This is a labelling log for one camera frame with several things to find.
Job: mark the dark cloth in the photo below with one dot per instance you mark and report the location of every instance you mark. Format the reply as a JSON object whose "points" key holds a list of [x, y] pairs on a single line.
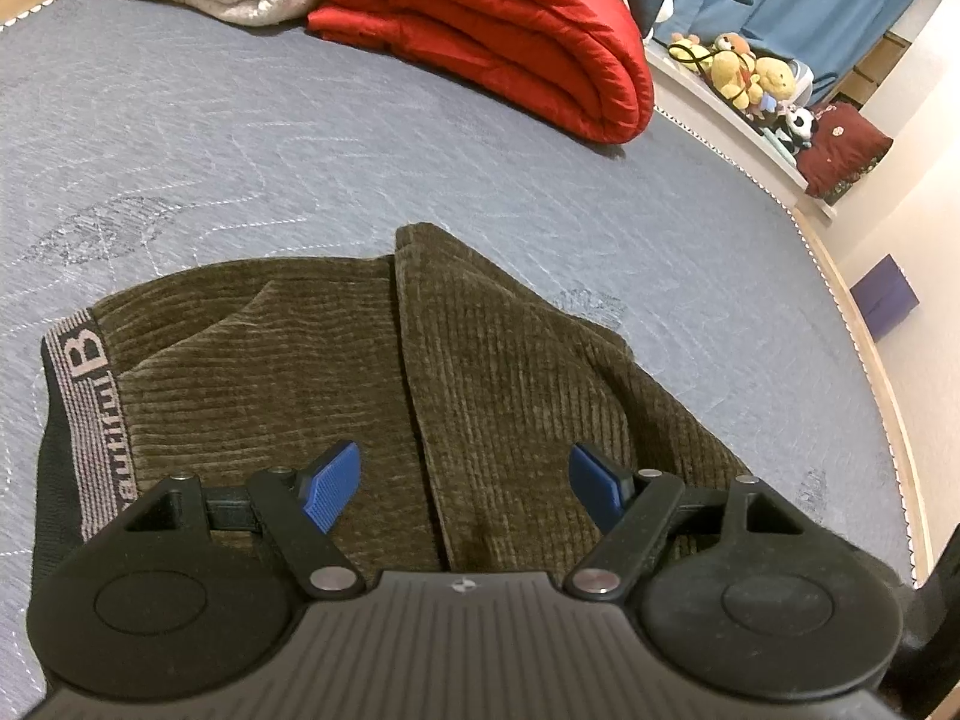
{"points": [[934, 630]]}

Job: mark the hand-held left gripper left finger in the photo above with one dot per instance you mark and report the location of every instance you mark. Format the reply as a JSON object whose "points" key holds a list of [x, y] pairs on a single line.
{"points": [[330, 487]]}

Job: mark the white window sill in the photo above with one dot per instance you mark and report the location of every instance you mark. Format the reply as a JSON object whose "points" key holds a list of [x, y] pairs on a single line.
{"points": [[720, 109]]}

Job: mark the yellow bear plush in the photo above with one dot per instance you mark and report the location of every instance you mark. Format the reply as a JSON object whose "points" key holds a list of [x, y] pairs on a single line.
{"points": [[776, 82]]}

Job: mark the red folded quilt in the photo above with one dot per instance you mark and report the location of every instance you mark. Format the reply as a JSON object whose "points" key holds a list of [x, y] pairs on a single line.
{"points": [[487, 30]]}

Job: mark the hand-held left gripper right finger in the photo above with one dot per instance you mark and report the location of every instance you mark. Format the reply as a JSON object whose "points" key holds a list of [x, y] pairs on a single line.
{"points": [[600, 484]]}

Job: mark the dark red pillow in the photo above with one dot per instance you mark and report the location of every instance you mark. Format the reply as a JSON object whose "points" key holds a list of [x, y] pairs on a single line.
{"points": [[844, 150]]}

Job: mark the grey quilted mattress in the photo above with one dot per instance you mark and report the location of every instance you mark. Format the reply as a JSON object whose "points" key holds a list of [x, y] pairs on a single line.
{"points": [[300, 165]]}

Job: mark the purple box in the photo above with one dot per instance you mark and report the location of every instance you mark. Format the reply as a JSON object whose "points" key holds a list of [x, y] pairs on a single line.
{"points": [[885, 296]]}

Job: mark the panda plush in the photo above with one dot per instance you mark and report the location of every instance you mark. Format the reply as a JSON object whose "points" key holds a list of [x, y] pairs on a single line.
{"points": [[796, 127]]}

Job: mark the wooden bed frame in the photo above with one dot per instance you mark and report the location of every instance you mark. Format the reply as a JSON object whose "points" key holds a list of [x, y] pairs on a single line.
{"points": [[892, 420]]}

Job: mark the orange yellow plush toy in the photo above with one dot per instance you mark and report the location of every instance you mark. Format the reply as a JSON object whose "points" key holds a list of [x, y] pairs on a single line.
{"points": [[731, 71]]}

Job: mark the small yellow plush toy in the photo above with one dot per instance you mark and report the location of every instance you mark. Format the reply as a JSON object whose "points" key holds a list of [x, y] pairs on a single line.
{"points": [[686, 52]]}

